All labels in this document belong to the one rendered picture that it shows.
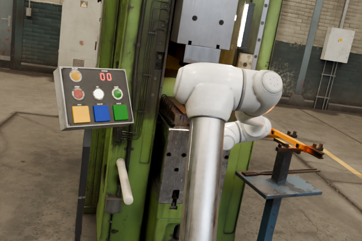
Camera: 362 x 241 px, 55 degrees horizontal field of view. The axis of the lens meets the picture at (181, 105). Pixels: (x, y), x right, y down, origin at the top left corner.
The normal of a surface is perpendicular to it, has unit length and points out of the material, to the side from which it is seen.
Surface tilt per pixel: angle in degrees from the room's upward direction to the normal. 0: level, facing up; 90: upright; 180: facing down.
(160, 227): 90
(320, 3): 90
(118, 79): 60
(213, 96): 66
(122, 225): 90
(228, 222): 90
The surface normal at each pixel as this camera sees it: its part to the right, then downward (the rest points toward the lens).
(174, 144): 0.25, 0.25
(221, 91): 0.15, -0.15
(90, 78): 0.62, -0.25
